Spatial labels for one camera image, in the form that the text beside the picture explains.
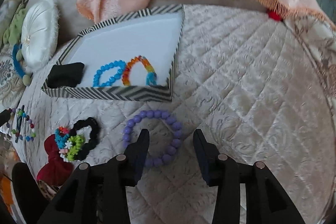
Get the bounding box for purple bead bracelet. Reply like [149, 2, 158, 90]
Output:
[122, 109, 184, 168]

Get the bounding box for multicolour round bead bracelet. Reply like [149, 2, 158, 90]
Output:
[5, 107, 37, 143]

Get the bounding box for black velvet pouch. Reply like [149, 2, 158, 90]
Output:
[46, 63, 84, 89]

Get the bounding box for rainbow crystal bead bracelet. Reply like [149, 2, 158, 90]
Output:
[121, 55, 158, 87]

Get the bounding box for light blue bead bracelet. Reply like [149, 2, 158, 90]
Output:
[92, 60, 127, 88]

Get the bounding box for black scrunchie colourful flowers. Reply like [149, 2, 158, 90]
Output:
[54, 117, 100, 162]

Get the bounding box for blue headband green pompoms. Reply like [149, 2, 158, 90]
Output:
[12, 44, 31, 86]

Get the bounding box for red velvet bow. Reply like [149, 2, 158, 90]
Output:
[36, 134, 74, 186]

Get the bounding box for green scrunchie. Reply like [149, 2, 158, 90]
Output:
[2, 7, 27, 46]

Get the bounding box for beige quilted bedspread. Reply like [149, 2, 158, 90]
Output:
[14, 5, 335, 223]

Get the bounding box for leopard print ribbon bow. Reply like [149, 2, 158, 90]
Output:
[37, 180, 60, 201]

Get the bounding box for white round satin cushion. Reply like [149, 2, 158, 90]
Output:
[21, 0, 59, 72]

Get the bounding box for striped black white tray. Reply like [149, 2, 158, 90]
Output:
[42, 5, 185, 102]

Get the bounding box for small red object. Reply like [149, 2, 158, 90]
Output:
[266, 9, 283, 22]

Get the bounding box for floral beige bed cover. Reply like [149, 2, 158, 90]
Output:
[284, 13, 336, 98]

